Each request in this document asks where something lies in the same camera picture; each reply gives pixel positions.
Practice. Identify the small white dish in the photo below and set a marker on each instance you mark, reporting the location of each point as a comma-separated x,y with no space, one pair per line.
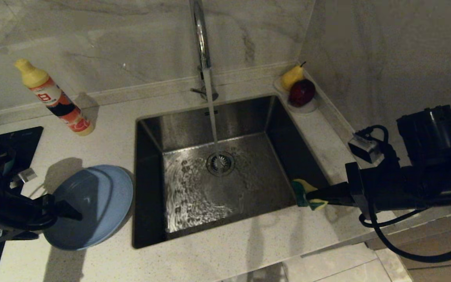
307,109

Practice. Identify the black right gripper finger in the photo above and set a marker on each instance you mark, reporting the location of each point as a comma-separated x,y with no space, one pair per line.
335,192
341,201

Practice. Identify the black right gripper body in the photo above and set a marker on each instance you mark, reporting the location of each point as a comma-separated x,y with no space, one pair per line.
394,190

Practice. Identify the running water stream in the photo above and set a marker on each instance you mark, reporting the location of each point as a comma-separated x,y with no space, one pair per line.
211,113

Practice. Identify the yellow pear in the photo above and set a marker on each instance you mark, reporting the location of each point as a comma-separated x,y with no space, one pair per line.
291,78

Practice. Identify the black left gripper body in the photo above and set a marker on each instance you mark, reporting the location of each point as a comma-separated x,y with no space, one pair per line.
39,213

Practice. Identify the dark red apple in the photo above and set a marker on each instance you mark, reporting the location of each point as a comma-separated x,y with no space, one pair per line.
301,94

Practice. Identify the black glass cooktop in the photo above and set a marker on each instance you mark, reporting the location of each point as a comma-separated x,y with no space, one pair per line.
26,137

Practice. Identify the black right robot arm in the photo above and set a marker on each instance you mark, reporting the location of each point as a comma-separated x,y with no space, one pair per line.
429,133

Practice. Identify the grey blue plate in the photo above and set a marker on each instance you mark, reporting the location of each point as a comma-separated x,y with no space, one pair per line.
100,196

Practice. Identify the orange label dish soap bottle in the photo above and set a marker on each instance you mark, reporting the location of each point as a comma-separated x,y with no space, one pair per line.
59,102

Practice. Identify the yellow green sponge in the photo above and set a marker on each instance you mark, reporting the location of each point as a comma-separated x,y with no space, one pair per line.
298,194

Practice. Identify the round metal drain strainer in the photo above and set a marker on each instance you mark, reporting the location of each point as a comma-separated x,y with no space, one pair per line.
225,166

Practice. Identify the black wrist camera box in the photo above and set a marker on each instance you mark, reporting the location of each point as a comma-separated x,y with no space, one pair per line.
26,175
364,150

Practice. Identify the stainless steel sink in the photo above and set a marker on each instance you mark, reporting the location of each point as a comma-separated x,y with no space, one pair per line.
280,129

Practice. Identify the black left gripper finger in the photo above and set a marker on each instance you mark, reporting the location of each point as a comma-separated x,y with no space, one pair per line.
67,210

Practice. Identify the chrome faucet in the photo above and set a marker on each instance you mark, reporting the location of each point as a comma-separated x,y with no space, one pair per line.
202,39

